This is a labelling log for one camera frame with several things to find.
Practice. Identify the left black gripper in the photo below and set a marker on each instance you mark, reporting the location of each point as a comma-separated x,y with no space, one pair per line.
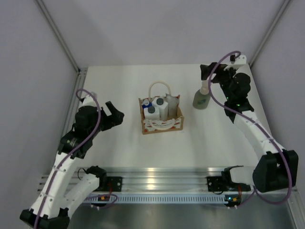
116,118

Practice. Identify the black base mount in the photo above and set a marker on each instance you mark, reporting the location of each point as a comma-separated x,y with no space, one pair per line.
114,184
215,184

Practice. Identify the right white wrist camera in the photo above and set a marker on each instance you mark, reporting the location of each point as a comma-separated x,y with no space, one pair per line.
239,62

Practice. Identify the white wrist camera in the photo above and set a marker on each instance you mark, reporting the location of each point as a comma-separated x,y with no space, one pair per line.
87,100
239,62

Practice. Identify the aluminium frame post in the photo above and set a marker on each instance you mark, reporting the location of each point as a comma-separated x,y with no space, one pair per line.
58,35
270,30

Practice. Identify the white bottle grey cap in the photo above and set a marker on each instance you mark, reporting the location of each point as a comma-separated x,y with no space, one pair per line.
163,107
152,113

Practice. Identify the right aluminium frame post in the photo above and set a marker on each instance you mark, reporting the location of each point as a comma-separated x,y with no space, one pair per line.
270,30

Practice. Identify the front white bottle grey cap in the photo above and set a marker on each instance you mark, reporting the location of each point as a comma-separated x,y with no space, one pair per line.
152,113

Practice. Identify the left aluminium frame post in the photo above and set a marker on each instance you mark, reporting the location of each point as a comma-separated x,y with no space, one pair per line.
58,35

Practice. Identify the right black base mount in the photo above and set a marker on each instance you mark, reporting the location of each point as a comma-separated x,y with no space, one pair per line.
215,184

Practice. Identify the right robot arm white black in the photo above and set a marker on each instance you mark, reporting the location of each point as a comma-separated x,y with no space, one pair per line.
277,167

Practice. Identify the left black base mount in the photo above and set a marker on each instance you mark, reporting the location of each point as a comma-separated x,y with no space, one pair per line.
114,184

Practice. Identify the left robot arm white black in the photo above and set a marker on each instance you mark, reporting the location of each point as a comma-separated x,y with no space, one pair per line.
55,206

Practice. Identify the burlap watermelon canvas bag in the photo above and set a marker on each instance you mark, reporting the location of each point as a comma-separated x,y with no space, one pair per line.
159,126

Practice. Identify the aluminium mounting rail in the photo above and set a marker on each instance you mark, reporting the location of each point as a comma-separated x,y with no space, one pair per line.
135,181

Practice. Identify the silver refill pouch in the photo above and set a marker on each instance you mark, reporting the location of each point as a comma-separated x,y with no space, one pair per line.
173,103

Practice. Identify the grey pump bottle beige cap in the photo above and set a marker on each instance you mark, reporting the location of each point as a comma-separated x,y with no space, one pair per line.
202,96

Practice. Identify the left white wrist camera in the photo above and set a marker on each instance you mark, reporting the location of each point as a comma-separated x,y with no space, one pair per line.
87,100

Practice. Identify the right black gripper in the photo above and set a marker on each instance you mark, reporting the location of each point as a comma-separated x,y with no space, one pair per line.
207,71

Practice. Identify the rear white bottle grey cap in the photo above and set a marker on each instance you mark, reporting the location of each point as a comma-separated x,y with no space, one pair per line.
163,107

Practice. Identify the white slotted cable duct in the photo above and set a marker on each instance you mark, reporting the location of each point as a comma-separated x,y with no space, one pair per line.
165,199

